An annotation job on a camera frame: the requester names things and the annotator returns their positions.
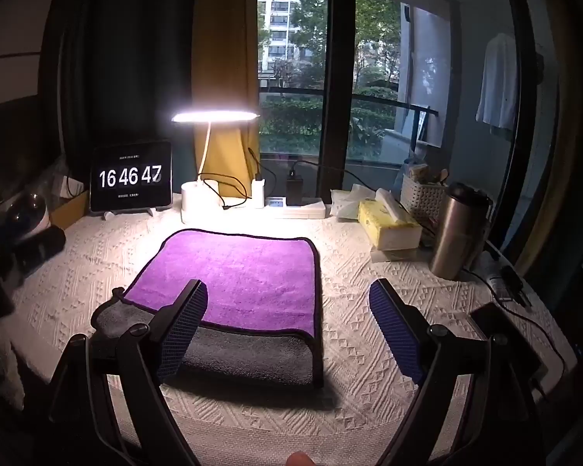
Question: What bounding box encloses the white tissue pack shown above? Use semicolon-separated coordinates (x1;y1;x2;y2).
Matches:
330;184;376;221

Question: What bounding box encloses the hanging white shirt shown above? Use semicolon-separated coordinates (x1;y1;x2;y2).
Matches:
475;33;519;132

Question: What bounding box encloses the white power strip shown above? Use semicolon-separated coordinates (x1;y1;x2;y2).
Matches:
264;196;326;219

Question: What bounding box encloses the yellow curtain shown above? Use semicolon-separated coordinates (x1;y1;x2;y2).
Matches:
191;0;262;199

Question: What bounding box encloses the white textured tablecloth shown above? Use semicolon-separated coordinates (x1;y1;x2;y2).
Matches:
0;193;579;466

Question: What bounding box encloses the dark curtain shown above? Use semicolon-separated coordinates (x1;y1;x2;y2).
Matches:
53;0;197;176

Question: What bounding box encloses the black cable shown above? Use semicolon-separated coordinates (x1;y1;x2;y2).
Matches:
459;267;576;365

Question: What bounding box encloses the white woven basket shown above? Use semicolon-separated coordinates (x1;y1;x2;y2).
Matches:
400;173;449;221

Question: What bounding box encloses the tablet with clock display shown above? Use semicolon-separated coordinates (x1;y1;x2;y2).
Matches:
89;140;173;213

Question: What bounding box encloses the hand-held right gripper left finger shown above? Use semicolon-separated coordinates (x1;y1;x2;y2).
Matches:
49;279;209;466

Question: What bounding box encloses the yellow cardboard box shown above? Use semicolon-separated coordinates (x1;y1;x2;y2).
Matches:
49;189;90;231

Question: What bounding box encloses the yellow tissue pack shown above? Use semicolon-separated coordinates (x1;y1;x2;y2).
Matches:
358;188;423;252

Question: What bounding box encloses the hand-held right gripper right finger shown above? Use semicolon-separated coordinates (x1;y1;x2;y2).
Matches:
368;279;550;466

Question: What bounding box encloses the purple and grey towel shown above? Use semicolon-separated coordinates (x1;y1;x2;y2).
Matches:
91;228;325;389

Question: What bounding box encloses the black charger plug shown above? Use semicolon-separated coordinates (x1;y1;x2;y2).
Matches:
286;171;307;207

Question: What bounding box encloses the black phone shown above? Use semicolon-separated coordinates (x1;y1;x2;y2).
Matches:
469;302;550;384

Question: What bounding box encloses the white desk lamp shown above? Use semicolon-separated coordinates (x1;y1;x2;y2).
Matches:
171;110;261;223

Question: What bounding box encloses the steel thermos bottle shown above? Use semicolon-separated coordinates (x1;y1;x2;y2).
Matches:
428;182;494;280

